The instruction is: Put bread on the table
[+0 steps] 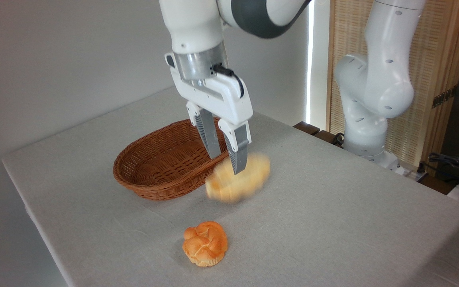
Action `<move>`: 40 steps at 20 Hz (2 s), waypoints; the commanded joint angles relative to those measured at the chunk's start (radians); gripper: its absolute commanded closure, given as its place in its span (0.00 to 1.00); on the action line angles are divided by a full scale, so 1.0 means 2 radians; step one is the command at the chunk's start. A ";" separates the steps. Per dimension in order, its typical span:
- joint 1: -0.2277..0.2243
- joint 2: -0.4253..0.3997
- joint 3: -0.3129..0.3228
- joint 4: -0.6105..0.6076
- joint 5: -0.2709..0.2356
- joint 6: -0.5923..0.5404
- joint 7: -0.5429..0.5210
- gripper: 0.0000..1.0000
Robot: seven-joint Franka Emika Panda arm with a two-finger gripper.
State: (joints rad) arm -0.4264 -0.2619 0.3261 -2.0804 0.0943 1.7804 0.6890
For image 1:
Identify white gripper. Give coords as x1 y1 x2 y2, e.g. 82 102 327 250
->
165 52 253 175

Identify long braided bread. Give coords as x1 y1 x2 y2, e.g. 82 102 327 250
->
205 153 272 204

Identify round knotted bread roll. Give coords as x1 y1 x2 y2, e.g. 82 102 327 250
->
182 221 229 267

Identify brown wicker basket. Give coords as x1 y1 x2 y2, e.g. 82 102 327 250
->
113 118 234 201

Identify light grey tablecloth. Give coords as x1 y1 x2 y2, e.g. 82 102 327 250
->
2 86 459 287

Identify dark metal screen hinge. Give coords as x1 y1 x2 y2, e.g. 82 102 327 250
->
432 85 459 109

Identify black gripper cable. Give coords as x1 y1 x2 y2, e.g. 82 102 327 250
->
212 64 245 99

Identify black cable bundle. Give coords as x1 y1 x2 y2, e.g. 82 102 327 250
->
428 153 459 189

